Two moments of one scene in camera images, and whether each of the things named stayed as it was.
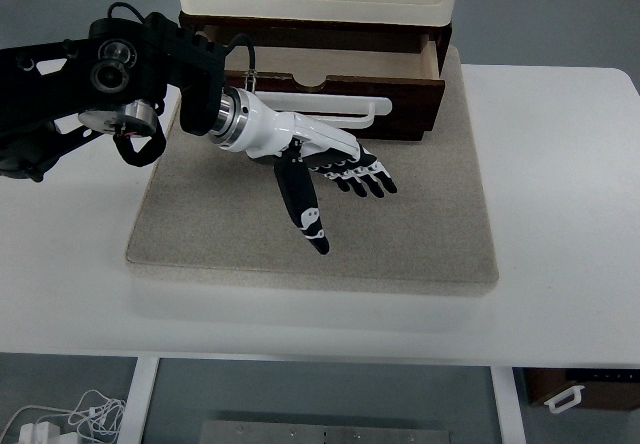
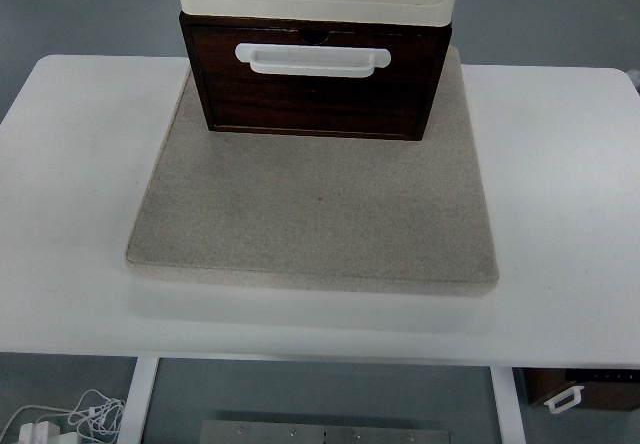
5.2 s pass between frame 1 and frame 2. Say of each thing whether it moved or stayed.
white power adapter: stayed
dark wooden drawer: moved
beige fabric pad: stayed
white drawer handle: moved
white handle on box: stayed
